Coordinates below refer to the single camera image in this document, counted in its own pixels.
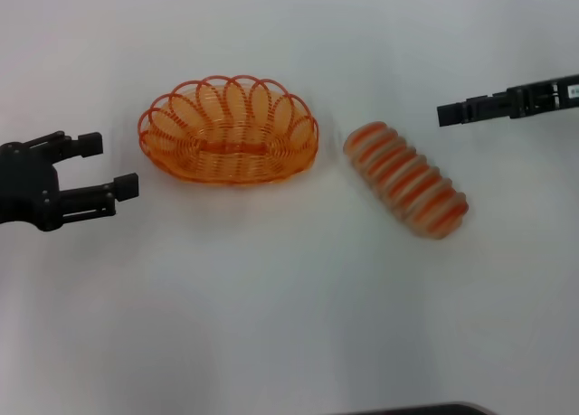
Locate orange woven plastic basket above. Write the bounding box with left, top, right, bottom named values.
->
left=137, top=73, right=320, bottom=190

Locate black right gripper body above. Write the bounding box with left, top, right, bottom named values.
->
left=505, top=73, right=579, bottom=118

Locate dark rounded robot base edge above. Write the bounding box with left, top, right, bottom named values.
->
left=342, top=401, right=497, bottom=415

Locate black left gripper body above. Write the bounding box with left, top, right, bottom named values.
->
left=0, top=140, right=63, bottom=233

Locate orange striped long bread loaf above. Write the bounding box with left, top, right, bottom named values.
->
left=342, top=120, right=470, bottom=241

